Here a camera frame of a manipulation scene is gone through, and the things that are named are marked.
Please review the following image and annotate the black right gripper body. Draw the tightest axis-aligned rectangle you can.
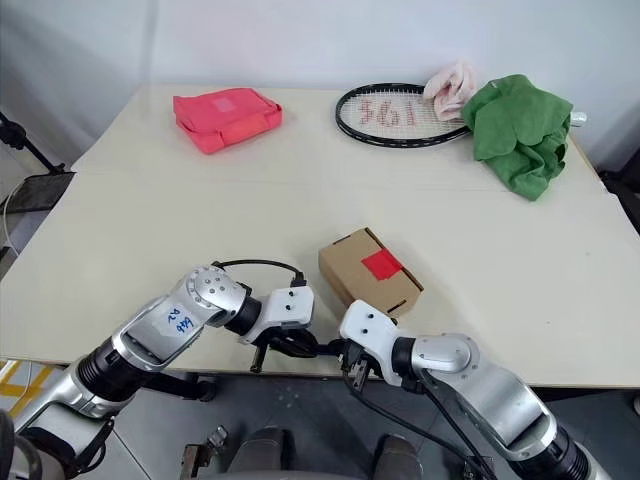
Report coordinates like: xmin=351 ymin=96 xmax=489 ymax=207
xmin=341 ymin=339 xmax=384 ymax=397

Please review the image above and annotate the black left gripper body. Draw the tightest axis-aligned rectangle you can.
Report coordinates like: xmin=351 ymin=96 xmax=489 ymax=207
xmin=249 ymin=322 xmax=311 ymax=374

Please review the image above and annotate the brown cardboard box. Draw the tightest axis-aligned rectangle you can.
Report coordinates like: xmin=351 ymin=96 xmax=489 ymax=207
xmin=318 ymin=227 xmax=425 ymax=319

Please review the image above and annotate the dark rounded grey shape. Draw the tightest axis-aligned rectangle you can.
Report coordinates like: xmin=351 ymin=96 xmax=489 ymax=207
xmin=374 ymin=433 xmax=424 ymax=480
xmin=233 ymin=426 xmax=294 ymax=480

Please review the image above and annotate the black tennis racket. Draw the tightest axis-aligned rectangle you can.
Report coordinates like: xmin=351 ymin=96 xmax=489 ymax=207
xmin=334 ymin=82 xmax=588 ymax=150

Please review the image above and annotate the pink fabric pouch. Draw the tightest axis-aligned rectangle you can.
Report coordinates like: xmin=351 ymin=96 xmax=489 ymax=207
xmin=172 ymin=87 xmax=284 ymax=156

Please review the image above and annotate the black mesh tray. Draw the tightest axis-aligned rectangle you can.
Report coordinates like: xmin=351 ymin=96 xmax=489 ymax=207
xmin=3 ymin=171 xmax=77 ymax=215

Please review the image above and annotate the pale pink cloth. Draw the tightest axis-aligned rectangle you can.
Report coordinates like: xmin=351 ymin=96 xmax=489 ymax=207
xmin=422 ymin=59 xmax=479 ymax=123

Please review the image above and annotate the green cloth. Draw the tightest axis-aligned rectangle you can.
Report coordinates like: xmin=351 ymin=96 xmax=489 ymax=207
xmin=460 ymin=73 xmax=574 ymax=203

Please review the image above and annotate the black object beside table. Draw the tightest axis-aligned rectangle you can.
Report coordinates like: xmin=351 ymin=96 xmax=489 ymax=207
xmin=597 ymin=169 xmax=640 ymax=227

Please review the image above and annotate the black stand pole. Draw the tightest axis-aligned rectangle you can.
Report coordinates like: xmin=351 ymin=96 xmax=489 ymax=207
xmin=0 ymin=112 xmax=67 ymax=174

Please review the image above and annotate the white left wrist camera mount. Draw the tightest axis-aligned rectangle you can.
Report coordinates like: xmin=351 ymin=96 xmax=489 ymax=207
xmin=237 ymin=285 xmax=315 ymax=346

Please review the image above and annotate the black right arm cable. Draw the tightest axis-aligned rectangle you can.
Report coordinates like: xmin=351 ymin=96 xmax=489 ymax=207
xmin=357 ymin=377 xmax=499 ymax=480

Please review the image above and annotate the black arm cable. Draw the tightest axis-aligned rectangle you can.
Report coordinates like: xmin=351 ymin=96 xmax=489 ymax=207
xmin=212 ymin=258 xmax=306 ymax=290
xmin=357 ymin=377 xmax=499 ymax=480

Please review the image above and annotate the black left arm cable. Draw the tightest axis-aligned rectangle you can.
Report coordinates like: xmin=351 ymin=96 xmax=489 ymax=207
xmin=212 ymin=258 xmax=306 ymax=290

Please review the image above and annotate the small metal bracket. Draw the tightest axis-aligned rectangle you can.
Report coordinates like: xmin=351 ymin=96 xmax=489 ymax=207
xmin=181 ymin=424 xmax=229 ymax=472

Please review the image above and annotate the thin white cable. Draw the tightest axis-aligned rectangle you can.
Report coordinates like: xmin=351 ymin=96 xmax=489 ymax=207
xmin=0 ymin=178 xmax=27 ymax=249

